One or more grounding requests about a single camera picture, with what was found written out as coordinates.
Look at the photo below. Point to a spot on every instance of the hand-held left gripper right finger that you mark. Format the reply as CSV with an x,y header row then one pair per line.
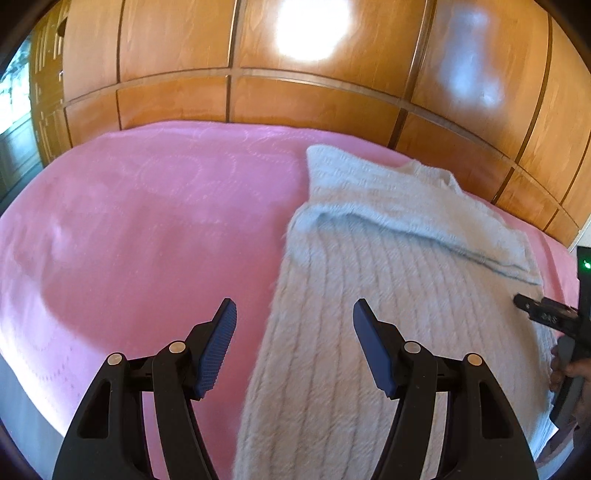
x,y
371,350

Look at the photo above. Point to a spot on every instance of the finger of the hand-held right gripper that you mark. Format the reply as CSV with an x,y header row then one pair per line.
x,y
549,314

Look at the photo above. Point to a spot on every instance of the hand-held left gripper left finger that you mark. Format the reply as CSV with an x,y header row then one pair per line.
x,y
216,344

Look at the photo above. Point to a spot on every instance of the white knit sweater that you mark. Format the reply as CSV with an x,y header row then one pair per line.
x,y
369,258

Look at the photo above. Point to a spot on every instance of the person's right hand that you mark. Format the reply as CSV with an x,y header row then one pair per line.
x,y
581,371

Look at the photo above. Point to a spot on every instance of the pink blanket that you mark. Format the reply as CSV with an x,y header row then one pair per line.
x,y
138,230

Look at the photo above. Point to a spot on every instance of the wooden wardrobe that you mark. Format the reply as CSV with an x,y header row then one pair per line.
x,y
323,87

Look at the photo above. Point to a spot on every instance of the window with wooden frame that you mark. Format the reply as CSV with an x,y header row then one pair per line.
x,y
14,115

